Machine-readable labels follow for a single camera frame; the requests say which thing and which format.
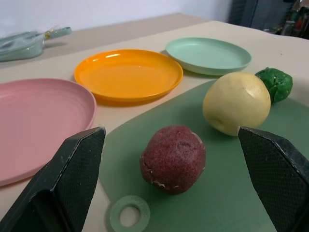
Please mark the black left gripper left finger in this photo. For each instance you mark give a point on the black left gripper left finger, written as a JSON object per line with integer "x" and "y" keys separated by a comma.
{"x": 70, "y": 178}

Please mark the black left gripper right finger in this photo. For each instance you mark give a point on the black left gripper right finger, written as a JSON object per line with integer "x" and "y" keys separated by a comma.
{"x": 277, "y": 174}

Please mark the pink plastic plate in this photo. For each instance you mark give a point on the pink plastic plate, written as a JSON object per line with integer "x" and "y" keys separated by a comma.
{"x": 41, "y": 125}

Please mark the green toy vegetable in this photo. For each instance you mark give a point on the green toy vegetable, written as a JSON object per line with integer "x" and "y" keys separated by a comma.
{"x": 277, "y": 84}

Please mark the dark red round fruit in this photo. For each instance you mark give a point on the dark red round fruit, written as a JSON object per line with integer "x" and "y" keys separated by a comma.
{"x": 172, "y": 159}

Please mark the orange plastic plate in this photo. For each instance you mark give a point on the orange plastic plate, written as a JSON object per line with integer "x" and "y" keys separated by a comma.
{"x": 128, "y": 73}

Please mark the mint green plastic plate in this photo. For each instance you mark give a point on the mint green plastic plate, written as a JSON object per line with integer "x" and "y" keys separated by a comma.
{"x": 207, "y": 54}

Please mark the green cutting board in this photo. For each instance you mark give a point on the green cutting board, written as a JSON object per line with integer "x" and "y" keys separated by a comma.
{"x": 217, "y": 188}

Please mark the pale yellow apple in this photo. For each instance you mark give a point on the pale yellow apple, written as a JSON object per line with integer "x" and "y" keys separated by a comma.
{"x": 235, "y": 104}

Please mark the wrapped pale green utensil pack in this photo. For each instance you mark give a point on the wrapped pale green utensil pack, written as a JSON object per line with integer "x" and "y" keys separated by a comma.
{"x": 24, "y": 44}

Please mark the clear glass jar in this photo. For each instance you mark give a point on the clear glass jar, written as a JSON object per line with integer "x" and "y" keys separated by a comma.
{"x": 287, "y": 27}

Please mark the dark cabinet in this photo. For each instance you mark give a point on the dark cabinet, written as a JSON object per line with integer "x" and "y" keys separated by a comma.
{"x": 258, "y": 13}

